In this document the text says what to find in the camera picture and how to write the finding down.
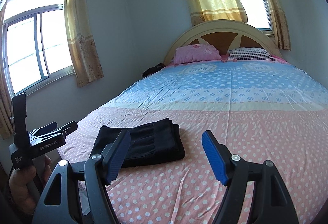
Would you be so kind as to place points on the pink pillow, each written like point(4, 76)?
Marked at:
point(195, 52)

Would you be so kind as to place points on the person's left hand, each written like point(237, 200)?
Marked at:
point(18, 188)

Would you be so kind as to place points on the cream wooden headboard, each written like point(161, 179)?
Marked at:
point(224, 35)

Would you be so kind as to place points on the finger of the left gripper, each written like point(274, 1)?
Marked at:
point(43, 130)
point(68, 128)

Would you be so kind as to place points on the striped pillow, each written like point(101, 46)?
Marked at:
point(250, 54)

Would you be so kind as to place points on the black pants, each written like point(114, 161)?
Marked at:
point(154, 143)

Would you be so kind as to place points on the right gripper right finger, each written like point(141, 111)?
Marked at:
point(271, 201)

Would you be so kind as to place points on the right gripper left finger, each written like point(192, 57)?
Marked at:
point(76, 193)

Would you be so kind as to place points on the black camera box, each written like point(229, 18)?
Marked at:
point(19, 114)

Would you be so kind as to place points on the yellow left curtain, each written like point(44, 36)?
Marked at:
point(81, 43)

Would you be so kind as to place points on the polka dot bed sheet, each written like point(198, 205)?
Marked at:
point(261, 110)

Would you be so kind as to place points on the yellow right curtain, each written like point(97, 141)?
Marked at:
point(279, 25)

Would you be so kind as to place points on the side window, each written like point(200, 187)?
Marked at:
point(35, 49)

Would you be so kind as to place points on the black item beside bed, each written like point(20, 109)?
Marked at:
point(153, 70)

